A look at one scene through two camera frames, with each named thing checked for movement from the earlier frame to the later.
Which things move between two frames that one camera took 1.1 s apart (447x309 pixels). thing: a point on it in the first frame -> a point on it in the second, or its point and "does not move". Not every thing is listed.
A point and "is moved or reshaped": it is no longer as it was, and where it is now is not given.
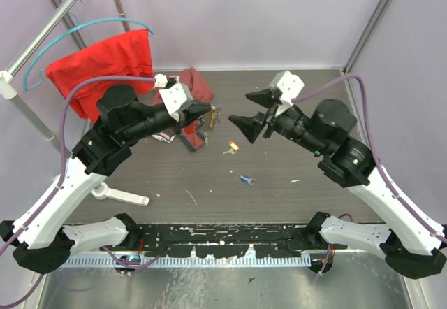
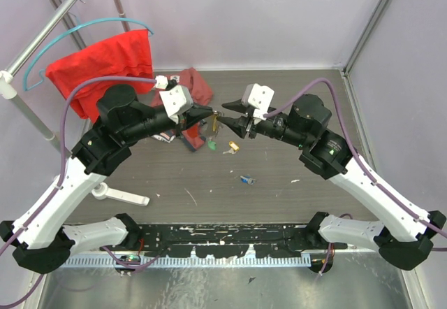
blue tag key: [246, 179] does not move
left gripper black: [191, 115] does not move
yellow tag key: [212, 117] is moved or reshaped
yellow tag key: [234, 148] does not move
